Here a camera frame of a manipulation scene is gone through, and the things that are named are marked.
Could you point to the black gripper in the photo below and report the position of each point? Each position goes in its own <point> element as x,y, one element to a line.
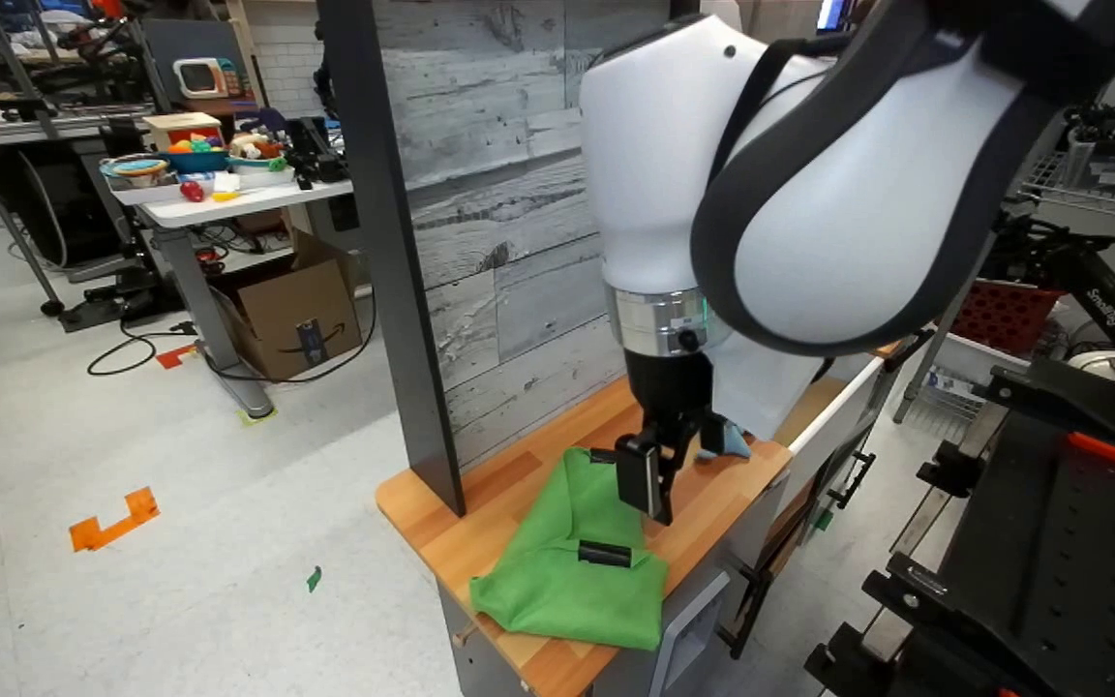
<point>672,392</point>

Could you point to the green cloth with black tags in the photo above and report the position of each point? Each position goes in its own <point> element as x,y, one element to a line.
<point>558,581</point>

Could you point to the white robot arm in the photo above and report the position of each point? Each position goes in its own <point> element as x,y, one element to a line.
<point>654,157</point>

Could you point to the grey toy kitchen cabinet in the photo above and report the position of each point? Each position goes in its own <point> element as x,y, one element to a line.
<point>702,626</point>

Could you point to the wooden countertop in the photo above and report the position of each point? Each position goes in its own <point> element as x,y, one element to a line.
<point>480,503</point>

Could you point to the grey wood backsplash panel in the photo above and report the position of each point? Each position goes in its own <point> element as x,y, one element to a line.
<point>504,233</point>

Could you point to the red crate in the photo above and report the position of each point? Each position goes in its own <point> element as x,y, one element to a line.
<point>1007,315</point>

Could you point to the cardboard box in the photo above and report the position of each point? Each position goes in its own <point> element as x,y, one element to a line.
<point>289,315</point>

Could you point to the black pegboard cart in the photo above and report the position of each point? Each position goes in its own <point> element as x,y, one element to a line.
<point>1072,568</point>

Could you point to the orange black clamp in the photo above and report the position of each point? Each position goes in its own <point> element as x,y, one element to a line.
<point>1102,450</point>

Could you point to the white table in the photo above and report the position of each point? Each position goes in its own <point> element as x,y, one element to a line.
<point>215,205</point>

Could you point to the blue bowl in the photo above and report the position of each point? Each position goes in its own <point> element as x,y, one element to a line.
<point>193,160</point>

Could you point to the small beige monitor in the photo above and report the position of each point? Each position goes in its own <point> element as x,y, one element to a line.
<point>206,78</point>

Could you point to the blue-grey wrist camera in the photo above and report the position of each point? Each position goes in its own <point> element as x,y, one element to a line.
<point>727,440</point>

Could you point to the black upright post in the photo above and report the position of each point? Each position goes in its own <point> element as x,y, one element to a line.
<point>389,258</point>

